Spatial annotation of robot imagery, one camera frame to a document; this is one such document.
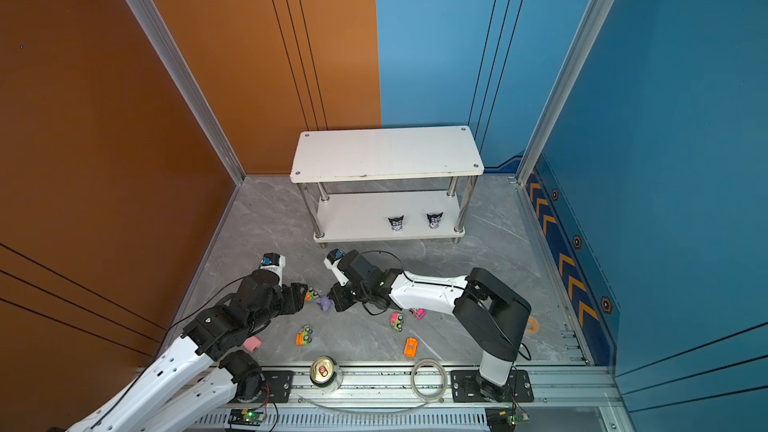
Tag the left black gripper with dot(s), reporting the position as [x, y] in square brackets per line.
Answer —
[294, 296]

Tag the green orange toy car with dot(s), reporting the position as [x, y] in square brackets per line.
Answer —
[311, 295]

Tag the left circuit board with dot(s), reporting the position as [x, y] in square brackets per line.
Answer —
[246, 417]

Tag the right circuit board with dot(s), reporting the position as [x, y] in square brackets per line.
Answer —
[505, 419]

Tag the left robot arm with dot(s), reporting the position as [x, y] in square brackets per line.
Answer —
[206, 366]

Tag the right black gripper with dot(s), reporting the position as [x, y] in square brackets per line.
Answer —
[335, 293]

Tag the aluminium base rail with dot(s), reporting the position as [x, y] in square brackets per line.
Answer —
[387, 387]

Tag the metal can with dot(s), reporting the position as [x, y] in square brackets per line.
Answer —
[326, 374]

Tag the pink green toy truck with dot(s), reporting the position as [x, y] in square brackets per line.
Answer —
[418, 313]

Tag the orange green toy truck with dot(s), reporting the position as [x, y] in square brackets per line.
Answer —
[304, 336]

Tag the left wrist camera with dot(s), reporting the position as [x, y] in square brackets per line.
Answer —
[273, 263]

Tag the clear coiled tube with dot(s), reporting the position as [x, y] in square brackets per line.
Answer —
[429, 381]

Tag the pink eraser block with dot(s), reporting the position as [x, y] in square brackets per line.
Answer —
[252, 343]

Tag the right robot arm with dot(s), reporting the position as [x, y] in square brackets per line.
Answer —
[493, 314]

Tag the black purple figure toy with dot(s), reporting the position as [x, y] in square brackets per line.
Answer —
[434, 220]

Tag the light purple figure toy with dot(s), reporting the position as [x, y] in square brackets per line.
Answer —
[325, 303]

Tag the pink green toy car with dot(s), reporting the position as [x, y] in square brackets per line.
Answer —
[396, 321]

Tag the white two-tier shelf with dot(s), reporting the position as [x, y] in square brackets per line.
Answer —
[396, 154]

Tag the circuit board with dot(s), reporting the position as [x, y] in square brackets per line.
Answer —
[246, 417]
[505, 419]

